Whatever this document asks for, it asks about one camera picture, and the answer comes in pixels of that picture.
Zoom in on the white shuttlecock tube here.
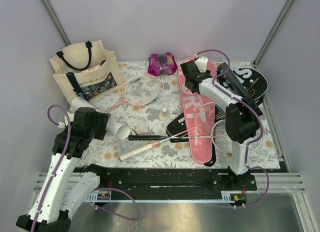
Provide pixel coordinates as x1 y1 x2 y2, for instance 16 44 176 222
71 97 131 140

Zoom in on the white feather shuttlecock black band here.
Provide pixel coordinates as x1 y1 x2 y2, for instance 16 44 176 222
133 122 149 135

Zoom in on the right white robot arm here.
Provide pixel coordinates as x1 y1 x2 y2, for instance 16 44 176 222
180 56 263 190

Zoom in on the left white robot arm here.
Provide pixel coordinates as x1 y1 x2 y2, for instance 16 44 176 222
16 107 111 232

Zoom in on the black shuttlecock tube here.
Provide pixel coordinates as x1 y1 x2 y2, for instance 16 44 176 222
216 62 264 122

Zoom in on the purple snack packet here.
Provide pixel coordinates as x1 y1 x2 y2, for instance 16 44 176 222
147 52 178 76

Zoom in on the pink white racket right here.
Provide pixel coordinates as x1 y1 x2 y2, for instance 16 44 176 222
119 100 241 162

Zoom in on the white shuttlecock mid table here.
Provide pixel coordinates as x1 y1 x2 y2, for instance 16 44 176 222
158 107 170 121

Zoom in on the floral patterned table mat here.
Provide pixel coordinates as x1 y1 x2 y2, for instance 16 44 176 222
65 60 281 169

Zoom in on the beige canvas tote bag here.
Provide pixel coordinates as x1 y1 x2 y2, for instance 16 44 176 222
49 40 126 104

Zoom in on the black racket cover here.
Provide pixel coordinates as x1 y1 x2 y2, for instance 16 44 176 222
215 66 269 115

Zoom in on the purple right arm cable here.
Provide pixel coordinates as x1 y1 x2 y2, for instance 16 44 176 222
193 49 270 210

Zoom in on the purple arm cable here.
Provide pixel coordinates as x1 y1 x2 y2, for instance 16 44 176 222
193 49 270 210
29 104 140 232

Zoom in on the pink frame badminton racket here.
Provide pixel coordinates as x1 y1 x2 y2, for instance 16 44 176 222
107 74 164 113

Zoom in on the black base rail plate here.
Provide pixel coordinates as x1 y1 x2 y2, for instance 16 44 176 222
74 165 257 196

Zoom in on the white frame racket black handle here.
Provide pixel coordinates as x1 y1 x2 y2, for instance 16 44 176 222
128 119 232 154

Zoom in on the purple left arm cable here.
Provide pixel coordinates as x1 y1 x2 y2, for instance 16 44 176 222
29 104 140 232

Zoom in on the white cable duct strip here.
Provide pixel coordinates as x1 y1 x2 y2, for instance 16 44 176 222
84 190 247 203

